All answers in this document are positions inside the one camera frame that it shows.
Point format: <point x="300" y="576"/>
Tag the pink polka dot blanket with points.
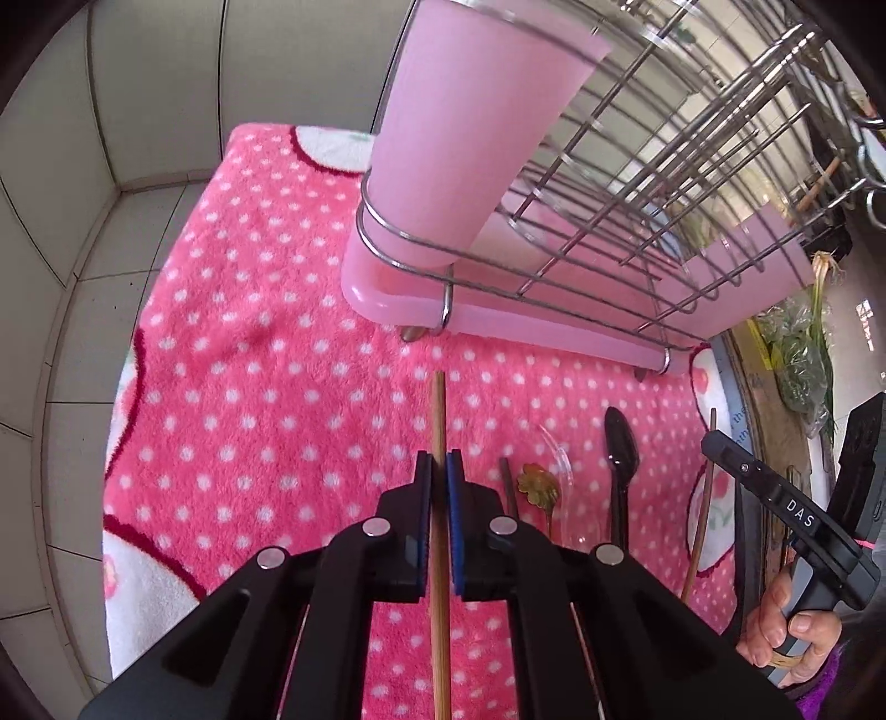
<point x="277" y="415"/>

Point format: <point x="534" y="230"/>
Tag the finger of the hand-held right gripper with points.
<point x="789" y="509"/>

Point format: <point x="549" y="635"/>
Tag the tall pink utensil holder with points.
<point x="471" y="124"/>

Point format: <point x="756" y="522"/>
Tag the clear plastic spoon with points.
<point x="564" y="478"/>

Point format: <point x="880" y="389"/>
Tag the short pink utensil holder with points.
<point x="768" y="263"/>

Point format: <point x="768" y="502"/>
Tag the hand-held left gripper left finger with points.
<point x="426" y="526"/>

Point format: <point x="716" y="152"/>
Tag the green onion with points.
<point x="820" y="291"/>

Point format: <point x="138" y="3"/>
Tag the dark brown chopstick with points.
<point x="509" y="491"/>

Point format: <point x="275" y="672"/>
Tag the reddish wooden chopstick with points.
<point x="700" y="512"/>

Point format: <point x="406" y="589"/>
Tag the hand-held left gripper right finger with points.
<point x="453" y="526"/>

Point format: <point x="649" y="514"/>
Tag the black plastic spoon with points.
<point x="621" y="443"/>

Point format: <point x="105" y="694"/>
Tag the bag of green vegetables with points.
<point x="796" y="360"/>

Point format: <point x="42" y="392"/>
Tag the pink plastic drip tray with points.
<point x="519" y="325"/>

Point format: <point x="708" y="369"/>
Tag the gold flower spoon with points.
<point x="540" y="484"/>

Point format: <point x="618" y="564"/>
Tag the light wooden chopstick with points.
<point x="439" y="415"/>

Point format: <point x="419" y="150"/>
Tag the person's right hand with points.
<point x="772" y="623"/>

